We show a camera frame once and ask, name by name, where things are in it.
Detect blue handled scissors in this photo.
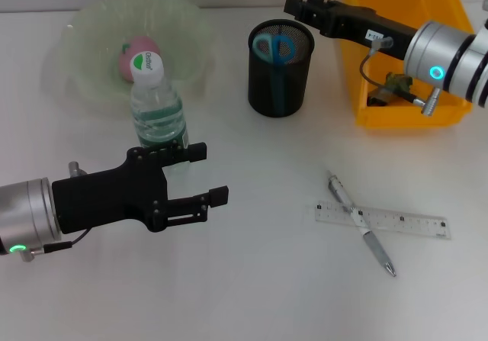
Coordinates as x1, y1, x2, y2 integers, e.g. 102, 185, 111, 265
253, 31, 297, 115

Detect pink toy peach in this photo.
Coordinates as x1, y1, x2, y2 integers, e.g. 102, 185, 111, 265
117, 35, 163, 85

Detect green plastic wrapper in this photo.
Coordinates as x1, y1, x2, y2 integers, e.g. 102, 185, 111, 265
366, 72, 415, 108

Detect clear green-label water bottle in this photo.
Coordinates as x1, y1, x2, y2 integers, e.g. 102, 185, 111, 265
129, 50, 191, 169

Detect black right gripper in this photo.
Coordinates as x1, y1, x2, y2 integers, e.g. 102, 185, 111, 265
283, 0, 419, 63

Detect clear plastic ruler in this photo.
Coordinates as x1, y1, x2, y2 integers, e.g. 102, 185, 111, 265
314, 199, 452, 240

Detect silver ballpoint pen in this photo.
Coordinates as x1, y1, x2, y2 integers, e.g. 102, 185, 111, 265
326, 169, 397, 278

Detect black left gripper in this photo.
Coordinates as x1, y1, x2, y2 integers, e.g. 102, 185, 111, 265
51, 141, 230, 236

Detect pale green fruit plate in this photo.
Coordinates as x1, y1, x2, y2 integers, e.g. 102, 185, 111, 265
55, 0, 217, 117

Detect black mesh pen holder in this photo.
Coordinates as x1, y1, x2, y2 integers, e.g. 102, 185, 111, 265
247, 19, 316, 119

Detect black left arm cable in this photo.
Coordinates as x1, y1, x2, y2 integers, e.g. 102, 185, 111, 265
21, 228, 91, 262

